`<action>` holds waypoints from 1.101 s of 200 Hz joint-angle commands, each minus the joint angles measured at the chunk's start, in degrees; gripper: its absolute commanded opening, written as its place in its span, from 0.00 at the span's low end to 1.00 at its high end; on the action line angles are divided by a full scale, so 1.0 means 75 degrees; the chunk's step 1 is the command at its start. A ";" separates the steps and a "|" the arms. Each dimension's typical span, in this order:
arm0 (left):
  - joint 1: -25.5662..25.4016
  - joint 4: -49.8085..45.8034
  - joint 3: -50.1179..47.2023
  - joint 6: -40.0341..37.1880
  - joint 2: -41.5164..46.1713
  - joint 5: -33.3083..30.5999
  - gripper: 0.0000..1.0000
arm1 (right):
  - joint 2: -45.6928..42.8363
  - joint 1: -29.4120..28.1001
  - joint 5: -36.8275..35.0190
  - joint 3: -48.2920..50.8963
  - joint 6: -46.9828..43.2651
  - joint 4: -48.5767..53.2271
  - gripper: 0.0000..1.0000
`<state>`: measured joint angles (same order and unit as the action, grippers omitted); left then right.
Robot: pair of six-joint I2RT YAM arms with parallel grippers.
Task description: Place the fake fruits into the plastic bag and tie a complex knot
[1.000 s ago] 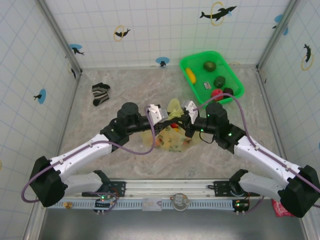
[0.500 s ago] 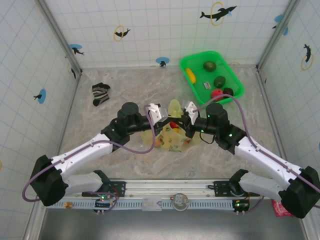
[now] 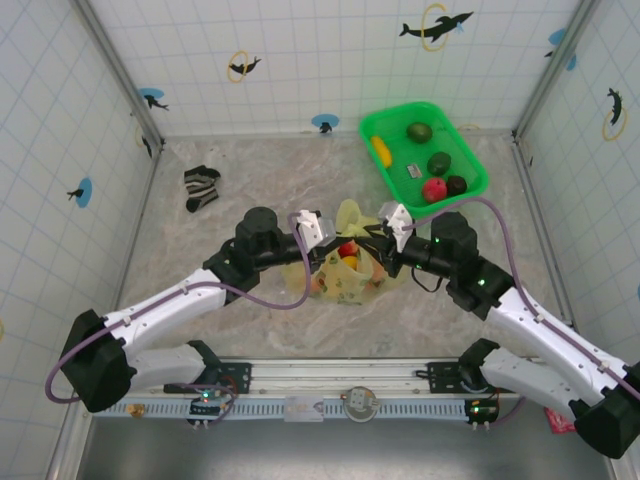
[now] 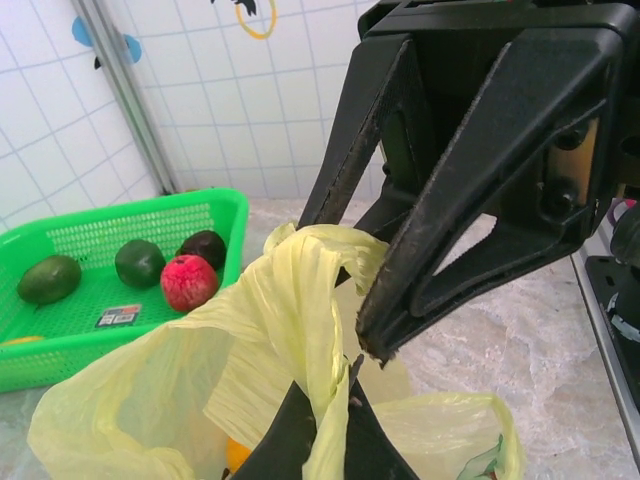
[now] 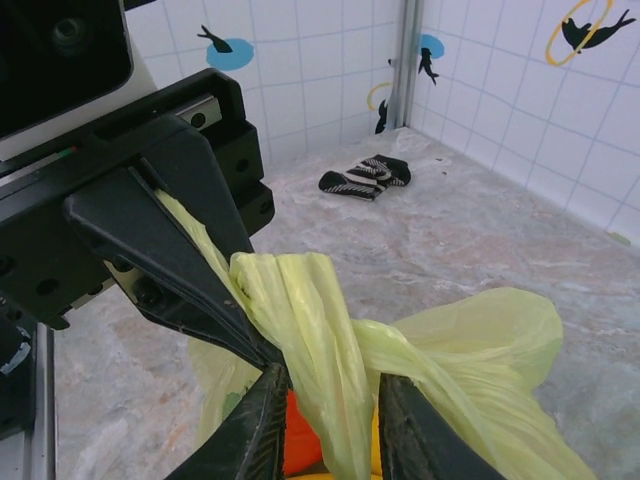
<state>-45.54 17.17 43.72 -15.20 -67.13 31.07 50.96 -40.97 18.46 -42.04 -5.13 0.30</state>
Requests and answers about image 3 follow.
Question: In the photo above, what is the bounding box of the yellow plastic bag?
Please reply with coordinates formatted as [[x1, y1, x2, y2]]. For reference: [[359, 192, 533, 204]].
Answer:
[[281, 198, 409, 307]]

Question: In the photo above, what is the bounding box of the green plastic basket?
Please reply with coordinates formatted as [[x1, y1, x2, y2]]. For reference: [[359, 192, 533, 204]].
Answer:
[[358, 101, 490, 220]]

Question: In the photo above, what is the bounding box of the red round fake fruit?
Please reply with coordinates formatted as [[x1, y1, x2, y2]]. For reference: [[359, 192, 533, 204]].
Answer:
[[421, 177, 448, 203]]

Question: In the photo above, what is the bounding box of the green fake avocado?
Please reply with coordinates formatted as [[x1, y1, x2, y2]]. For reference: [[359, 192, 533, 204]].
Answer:
[[405, 121, 434, 145], [426, 151, 453, 177]]

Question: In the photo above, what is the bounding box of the long yellow fake fruit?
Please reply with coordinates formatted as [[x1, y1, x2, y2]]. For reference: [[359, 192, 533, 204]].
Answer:
[[370, 135, 394, 168]]

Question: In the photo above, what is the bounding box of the black white striped sock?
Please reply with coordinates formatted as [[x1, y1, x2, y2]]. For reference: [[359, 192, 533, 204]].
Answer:
[[183, 164, 222, 214]]

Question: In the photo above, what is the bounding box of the round grey device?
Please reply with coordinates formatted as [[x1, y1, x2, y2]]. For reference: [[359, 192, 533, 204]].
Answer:
[[341, 385, 377, 424]]

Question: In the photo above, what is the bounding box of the small white card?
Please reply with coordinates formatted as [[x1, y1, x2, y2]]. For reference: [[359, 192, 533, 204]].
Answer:
[[284, 395, 325, 424]]

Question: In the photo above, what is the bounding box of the right controller board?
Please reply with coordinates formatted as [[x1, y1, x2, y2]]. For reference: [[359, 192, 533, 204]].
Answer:
[[463, 397, 501, 432]]

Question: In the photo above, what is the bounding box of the controller board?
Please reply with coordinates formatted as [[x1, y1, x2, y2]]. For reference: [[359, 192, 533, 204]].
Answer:
[[186, 384, 237, 432], [463, 397, 501, 432]]

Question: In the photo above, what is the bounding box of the left controller board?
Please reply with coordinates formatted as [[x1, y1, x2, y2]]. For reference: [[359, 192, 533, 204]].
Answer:
[[186, 384, 237, 432]]

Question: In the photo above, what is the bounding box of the red snack packet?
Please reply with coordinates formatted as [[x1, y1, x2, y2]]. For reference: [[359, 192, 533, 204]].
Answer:
[[543, 407, 576, 436]]

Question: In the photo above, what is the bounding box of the blue circle dolphin sticker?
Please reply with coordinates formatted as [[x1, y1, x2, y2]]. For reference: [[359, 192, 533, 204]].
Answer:
[[544, 28, 579, 72]]

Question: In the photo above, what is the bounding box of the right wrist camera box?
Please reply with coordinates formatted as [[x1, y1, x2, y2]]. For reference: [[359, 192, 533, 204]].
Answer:
[[377, 201, 416, 252]]

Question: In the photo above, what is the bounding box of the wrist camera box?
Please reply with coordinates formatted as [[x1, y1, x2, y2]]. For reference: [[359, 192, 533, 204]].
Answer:
[[377, 201, 416, 252], [287, 208, 336, 250]]

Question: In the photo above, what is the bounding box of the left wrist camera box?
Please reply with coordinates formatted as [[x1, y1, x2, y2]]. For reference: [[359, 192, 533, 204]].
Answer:
[[287, 208, 336, 250]]

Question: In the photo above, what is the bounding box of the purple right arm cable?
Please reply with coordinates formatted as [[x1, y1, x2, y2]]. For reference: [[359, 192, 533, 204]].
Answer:
[[403, 196, 640, 430]]

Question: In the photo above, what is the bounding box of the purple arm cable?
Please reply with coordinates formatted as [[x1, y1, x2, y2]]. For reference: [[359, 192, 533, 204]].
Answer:
[[44, 212, 314, 405], [403, 196, 640, 430]]

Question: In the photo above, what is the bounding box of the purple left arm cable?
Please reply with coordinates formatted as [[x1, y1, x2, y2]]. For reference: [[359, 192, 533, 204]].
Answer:
[[44, 212, 314, 405]]

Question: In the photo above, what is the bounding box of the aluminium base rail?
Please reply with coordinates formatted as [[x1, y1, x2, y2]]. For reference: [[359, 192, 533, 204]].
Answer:
[[214, 355, 501, 399]]

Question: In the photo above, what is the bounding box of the small dolphin ring sticker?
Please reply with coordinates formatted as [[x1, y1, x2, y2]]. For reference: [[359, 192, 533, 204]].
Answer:
[[134, 124, 154, 160]]

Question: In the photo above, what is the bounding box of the white slotted cable duct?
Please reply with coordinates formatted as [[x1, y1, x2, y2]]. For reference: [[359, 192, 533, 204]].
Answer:
[[94, 394, 501, 422]]

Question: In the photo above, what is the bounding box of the aluminium corner post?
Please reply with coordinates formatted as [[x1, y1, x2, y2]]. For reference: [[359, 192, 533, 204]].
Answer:
[[73, 0, 166, 151], [513, 0, 600, 141]]

